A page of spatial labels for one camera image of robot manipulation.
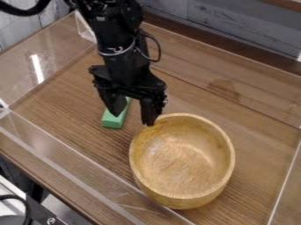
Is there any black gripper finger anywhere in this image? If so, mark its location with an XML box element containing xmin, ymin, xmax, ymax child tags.
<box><xmin>141</xmin><ymin>98</ymin><xmax>165</xmax><ymax>127</ymax></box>
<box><xmin>98</xmin><ymin>88</ymin><xmax>127</xmax><ymax>117</ymax></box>

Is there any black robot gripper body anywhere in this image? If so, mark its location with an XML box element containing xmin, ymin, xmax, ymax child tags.
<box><xmin>88</xmin><ymin>47</ymin><xmax>167</xmax><ymax>105</ymax></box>

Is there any green rectangular block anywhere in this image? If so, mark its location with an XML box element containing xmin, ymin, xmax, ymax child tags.
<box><xmin>102</xmin><ymin>98</ymin><xmax>131</xmax><ymax>129</ymax></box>

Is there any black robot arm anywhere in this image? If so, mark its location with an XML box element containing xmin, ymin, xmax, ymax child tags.
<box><xmin>74</xmin><ymin>0</ymin><xmax>167</xmax><ymax>127</ymax></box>

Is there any brown wooden bowl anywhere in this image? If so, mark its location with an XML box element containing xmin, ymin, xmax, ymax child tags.
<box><xmin>130</xmin><ymin>112</ymin><xmax>236</xmax><ymax>210</ymax></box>

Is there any clear acrylic corner bracket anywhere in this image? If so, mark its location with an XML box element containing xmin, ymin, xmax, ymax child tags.
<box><xmin>74</xmin><ymin>11</ymin><xmax>96</xmax><ymax>43</ymax></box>

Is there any clear acrylic tray wall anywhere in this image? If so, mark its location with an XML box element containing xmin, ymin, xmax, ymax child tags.
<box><xmin>0</xmin><ymin>16</ymin><xmax>301</xmax><ymax>225</ymax></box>

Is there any black cable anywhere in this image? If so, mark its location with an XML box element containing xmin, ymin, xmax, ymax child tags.
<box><xmin>0</xmin><ymin>194</ymin><xmax>31</xmax><ymax>225</ymax></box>

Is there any black metal bracket with bolt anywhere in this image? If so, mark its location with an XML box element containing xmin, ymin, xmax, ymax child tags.
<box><xmin>24</xmin><ymin>198</ymin><xmax>67</xmax><ymax>225</ymax></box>

